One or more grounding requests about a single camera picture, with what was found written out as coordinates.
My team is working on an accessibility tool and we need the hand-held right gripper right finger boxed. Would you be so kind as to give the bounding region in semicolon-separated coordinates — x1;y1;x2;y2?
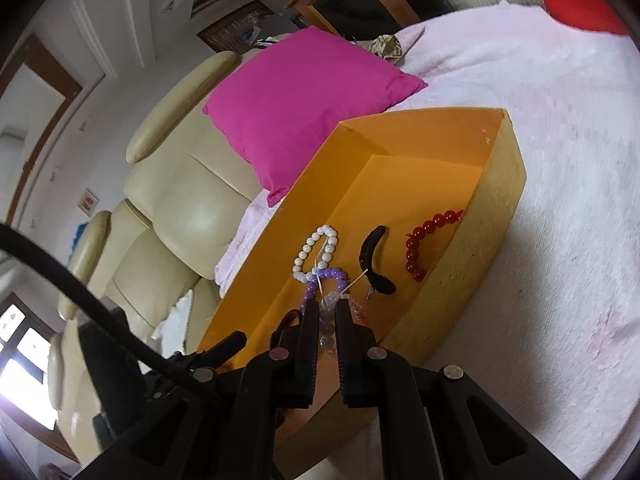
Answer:
335;300;551;480

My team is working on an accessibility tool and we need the thick black cable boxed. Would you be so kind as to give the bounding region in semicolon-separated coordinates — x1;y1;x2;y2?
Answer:
0;224;216;401

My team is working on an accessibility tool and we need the white blanket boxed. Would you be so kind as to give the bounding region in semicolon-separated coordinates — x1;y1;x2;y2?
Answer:
214;0;640;480

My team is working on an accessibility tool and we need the pink cushion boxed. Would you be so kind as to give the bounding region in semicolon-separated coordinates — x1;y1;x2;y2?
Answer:
201;25;430;207

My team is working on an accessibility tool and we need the clear bead bracelet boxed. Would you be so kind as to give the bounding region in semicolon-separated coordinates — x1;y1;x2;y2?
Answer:
317;292;368;356

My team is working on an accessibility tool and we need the window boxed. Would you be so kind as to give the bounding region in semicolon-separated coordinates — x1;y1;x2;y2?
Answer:
0;292;56;431

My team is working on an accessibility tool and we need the yellow cardboard box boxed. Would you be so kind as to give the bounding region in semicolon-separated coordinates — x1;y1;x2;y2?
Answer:
197;106;528;478

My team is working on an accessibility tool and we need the wooden door frame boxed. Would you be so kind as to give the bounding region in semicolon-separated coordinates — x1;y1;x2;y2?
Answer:
0;32;83;226

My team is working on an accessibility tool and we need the white bead bracelet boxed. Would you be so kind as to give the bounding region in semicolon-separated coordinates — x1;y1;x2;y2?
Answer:
291;225;341;283

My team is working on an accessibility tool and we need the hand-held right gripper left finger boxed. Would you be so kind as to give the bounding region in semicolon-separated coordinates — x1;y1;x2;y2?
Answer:
75;301;321;480

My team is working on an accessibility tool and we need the purple bead bracelet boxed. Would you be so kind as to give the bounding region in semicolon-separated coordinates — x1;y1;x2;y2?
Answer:
300;267;348;311

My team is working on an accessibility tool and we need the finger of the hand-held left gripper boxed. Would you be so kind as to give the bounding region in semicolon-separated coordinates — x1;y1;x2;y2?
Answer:
170;331;247;368

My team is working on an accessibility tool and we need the beige leather sofa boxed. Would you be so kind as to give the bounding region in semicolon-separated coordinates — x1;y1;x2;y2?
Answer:
47;50;281;461

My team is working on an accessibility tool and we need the red bead bracelet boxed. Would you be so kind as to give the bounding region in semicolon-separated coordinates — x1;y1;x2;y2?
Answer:
404;209;463;281

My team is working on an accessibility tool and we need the white printed cloth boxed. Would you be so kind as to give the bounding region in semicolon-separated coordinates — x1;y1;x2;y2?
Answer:
150;290;196;356

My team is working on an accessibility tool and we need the camouflage cloth item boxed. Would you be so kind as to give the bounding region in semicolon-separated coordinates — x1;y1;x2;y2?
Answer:
367;34;403;61

